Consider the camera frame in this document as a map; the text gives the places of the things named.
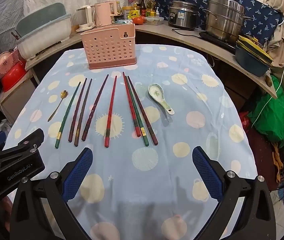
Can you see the white ceramic soup spoon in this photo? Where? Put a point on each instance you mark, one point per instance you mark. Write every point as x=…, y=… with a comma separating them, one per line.
x=155, y=91

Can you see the purple wavy chopstick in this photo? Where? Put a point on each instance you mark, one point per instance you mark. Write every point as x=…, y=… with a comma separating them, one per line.
x=95, y=107

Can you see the pink perforated utensil basket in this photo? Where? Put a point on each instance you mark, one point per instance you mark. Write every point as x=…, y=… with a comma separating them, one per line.
x=107, y=47

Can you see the blue wet wipes pack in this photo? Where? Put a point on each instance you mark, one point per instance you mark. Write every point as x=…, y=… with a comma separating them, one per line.
x=122, y=22

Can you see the small gold spoon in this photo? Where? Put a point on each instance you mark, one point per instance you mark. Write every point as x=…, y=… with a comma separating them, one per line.
x=63, y=94

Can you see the red plastic basin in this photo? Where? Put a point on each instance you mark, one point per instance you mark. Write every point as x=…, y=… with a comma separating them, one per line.
x=13, y=78

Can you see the red chopstick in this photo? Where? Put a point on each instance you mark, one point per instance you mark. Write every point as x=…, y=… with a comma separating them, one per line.
x=131, y=105
x=111, y=111

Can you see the brown wavy chopstick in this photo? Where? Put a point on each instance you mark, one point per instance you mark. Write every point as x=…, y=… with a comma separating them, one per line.
x=83, y=112

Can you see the light blue dotted tablecloth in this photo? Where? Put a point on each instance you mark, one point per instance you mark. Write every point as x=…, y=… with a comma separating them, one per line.
x=157, y=130

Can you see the dark maroon wavy chopstick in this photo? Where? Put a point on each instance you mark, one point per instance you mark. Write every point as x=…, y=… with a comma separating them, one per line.
x=77, y=110

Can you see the small white pump bottle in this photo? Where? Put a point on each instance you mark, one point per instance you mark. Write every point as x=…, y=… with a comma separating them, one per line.
x=158, y=12

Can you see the green chopstick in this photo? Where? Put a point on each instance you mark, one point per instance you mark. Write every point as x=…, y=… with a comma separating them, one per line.
x=67, y=115
x=142, y=128

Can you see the clear lidded food container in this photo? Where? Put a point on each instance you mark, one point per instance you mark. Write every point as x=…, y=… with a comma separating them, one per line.
x=154, y=20

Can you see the steel steamer pot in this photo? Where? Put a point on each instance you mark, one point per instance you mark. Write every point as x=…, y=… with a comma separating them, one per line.
x=224, y=17

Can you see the pink electric kettle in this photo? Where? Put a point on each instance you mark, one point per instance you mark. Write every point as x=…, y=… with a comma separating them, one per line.
x=103, y=13

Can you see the dark sauce bottle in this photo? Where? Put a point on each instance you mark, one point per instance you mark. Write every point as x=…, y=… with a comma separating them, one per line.
x=142, y=6

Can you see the dark maroon straight chopstick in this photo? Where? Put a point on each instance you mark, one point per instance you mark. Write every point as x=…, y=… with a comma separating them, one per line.
x=142, y=110

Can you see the pink round lid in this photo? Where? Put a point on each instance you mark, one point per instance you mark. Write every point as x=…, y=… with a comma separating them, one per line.
x=2, y=58

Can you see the dark blue bowl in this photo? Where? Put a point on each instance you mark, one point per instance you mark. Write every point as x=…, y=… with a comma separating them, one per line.
x=249, y=63

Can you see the black induction cooker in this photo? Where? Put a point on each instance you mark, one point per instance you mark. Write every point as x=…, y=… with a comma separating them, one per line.
x=214, y=40

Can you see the steel rice cooker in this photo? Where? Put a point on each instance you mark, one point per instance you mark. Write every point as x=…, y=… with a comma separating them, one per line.
x=183, y=15

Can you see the cooking oil bottle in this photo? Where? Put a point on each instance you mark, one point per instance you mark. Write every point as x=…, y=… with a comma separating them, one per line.
x=150, y=7

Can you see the white glass electric kettle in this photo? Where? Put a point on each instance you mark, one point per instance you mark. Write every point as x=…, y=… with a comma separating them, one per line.
x=87, y=17

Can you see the blue lidded dish drainer box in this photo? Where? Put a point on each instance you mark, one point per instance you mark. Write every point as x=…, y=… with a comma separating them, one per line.
x=44, y=42

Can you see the green plastic bag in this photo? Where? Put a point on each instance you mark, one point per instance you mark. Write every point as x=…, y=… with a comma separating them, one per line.
x=274, y=115

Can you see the pink plastic mesh basket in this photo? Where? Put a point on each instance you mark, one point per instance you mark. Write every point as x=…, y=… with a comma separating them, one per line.
x=11, y=63

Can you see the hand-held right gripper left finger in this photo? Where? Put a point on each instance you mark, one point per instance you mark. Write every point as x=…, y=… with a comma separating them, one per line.
x=78, y=176

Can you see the yellow seasoning packet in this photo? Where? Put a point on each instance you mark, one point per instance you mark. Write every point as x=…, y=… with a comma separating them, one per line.
x=134, y=13

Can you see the yellow lidded jar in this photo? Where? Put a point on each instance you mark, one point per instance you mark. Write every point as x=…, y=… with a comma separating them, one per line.
x=125, y=12

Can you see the large red tomato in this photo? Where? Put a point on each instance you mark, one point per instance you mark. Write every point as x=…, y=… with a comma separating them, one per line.
x=138, y=20

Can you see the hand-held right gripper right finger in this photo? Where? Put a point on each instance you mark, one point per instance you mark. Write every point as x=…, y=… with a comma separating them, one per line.
x=207, y=176

